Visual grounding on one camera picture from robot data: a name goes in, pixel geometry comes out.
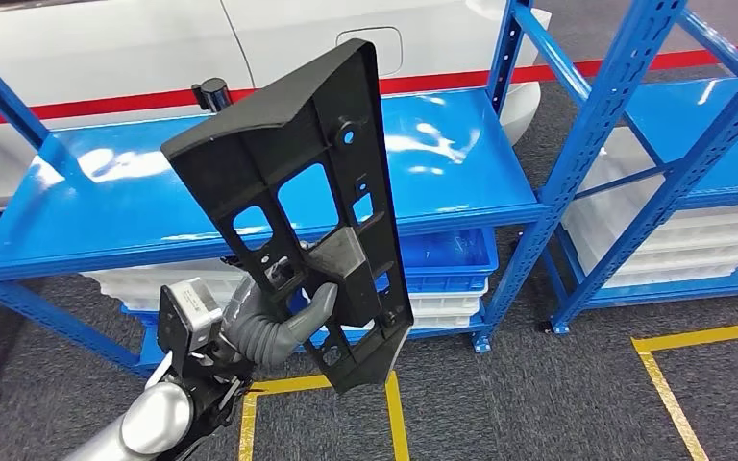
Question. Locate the blue steel shelf rack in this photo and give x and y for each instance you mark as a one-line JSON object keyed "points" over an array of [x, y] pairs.
{"points": [[89, 203], [693, 121]]}

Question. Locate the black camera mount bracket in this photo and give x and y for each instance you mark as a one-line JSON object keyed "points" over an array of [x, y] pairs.
{"points": [[203, 375]]}

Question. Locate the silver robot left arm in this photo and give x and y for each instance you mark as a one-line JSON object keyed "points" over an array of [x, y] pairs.
{"points": [[152, 420]]}

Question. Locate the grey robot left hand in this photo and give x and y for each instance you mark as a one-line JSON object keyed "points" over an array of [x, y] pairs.
{"points": [[261, 340]]}

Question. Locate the black plastic piece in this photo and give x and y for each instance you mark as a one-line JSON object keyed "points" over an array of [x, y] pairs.
{"points": [[230, 259]]}

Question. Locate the white car with red stripe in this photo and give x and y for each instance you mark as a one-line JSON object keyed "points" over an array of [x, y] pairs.
{"points": [[121, 51]]}

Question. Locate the black plastic panel part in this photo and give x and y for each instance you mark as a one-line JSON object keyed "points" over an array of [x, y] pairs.
{"points": [[248, 146]]}

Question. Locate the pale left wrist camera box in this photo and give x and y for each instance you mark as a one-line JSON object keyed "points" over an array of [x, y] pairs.
{"points": [[197, 305]]}

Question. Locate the black stanchion post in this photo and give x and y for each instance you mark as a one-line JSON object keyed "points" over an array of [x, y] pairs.
{"points": [[213, 95]]}

